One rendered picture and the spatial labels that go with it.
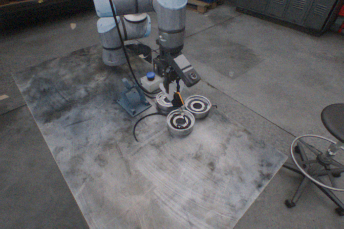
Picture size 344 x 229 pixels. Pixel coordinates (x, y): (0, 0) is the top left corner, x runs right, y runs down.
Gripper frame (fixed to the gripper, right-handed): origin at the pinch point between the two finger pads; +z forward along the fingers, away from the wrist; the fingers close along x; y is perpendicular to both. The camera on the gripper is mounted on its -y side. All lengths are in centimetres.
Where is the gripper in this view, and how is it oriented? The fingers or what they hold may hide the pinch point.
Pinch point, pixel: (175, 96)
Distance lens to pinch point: 70.5
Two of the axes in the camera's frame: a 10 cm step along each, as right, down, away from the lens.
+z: 0.0, 7.3, 6.8
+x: -7.3, 4.6, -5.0
